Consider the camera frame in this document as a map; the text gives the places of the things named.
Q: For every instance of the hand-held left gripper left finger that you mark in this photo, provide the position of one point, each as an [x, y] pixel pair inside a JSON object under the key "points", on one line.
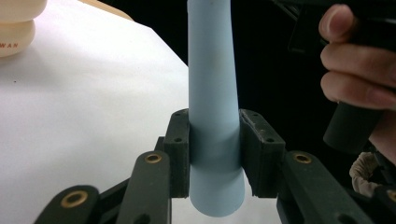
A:
{"points": [[177, 152]]}

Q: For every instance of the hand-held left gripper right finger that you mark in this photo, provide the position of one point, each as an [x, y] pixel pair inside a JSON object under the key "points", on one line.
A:
{"points": [[263, 155]]}

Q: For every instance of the light blue cylinder tube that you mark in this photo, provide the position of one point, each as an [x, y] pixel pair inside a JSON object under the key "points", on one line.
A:
{"points": [[211, 93]]}

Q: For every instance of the crumpled beige cloth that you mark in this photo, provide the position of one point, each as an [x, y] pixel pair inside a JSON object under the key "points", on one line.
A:
{"points": [[362, 174]]}

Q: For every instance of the cream ringed cup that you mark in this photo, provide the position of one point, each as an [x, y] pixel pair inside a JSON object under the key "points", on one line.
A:
{"points": [[15, 31]]}

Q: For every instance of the wooden table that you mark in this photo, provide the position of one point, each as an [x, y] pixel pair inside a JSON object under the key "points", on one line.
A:
{"points": [[109, 7]]}

